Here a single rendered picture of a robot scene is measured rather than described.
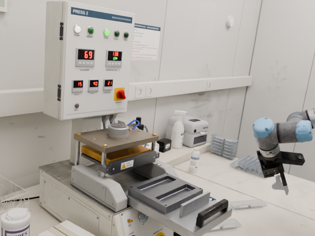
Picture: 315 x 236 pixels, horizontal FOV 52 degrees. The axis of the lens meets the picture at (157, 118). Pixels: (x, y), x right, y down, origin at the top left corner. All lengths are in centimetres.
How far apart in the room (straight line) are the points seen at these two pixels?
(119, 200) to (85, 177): 16
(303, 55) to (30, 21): 265
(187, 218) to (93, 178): 35
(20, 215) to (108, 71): 61
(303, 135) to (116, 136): 65
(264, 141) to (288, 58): 235
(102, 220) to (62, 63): 55
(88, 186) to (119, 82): 45
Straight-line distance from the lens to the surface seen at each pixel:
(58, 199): 133
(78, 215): 124
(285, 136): 121
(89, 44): 124
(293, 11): 355
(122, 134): 120
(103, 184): 109
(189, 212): 104
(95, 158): 119
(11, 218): 114
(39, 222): 138
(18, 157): 158
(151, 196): 105
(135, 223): 113
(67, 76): 120
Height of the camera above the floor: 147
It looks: 13 degrees down
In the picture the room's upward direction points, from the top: 6 degrees clockwise
